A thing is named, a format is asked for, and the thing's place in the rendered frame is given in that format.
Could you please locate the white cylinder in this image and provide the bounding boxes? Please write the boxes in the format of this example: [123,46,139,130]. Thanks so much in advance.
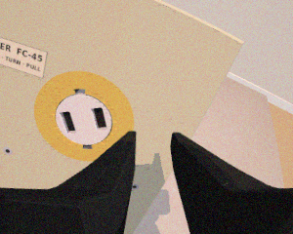
[56,89,112,145]

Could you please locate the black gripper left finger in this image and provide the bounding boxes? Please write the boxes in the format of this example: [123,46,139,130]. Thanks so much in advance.
[0,132,136,234]

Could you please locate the beige rectangular panel with square hole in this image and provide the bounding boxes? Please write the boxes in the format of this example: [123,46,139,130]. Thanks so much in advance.
[0,0,244,234]

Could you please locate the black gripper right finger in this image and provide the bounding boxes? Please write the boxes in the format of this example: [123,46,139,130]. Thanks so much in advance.
[171,133,293,234]

